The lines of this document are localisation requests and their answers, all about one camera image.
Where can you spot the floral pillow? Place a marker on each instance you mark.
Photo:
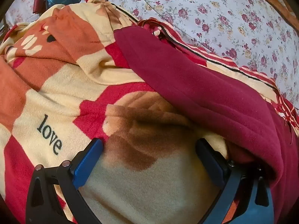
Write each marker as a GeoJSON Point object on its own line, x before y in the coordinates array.
{"type": "Point", "coordinates": [21, 7]}

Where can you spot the maroon fleece garment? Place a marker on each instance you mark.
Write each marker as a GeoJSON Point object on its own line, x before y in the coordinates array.
{"type": "Point", "coordinates": [210, 93]}

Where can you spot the red cream printed blanket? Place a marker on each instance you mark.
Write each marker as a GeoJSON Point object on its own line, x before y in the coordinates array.
{"type": "Point", "coordinates": [70, 86]}

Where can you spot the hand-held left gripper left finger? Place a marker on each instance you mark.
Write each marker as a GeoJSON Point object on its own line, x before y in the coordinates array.
{"type": "Point", "coordinates": [88, 163]}

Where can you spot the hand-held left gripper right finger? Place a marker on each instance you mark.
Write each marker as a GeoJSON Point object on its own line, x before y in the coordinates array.
{"type": "Point", "coordinates": [210, 165]}

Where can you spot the floral bed sheet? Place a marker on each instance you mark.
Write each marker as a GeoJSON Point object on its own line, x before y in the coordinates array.
{"type": "Point", "coordinates": [210, 11]}

